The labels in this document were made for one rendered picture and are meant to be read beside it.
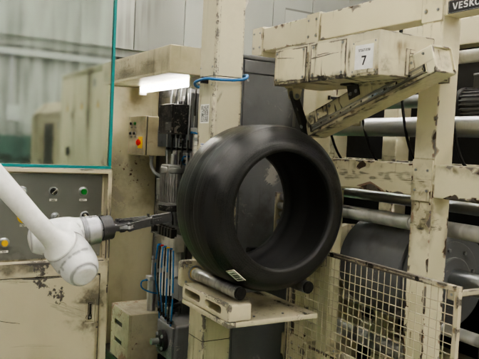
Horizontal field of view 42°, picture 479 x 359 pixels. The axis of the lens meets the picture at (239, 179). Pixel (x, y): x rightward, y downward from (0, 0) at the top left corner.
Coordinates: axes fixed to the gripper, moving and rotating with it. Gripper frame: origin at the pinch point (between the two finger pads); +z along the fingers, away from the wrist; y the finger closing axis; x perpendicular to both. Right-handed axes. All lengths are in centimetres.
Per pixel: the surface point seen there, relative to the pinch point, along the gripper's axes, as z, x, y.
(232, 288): 20.7, 26.1, -6.6
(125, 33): 337, -174, 919
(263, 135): 34.6, -23.8, -10.0
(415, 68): 78, -42, -37
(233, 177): 21.1, -11.6, -11.9
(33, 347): -33, 54, 60
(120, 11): 330, -213, 919
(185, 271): 18.3, 26.4, 25.3
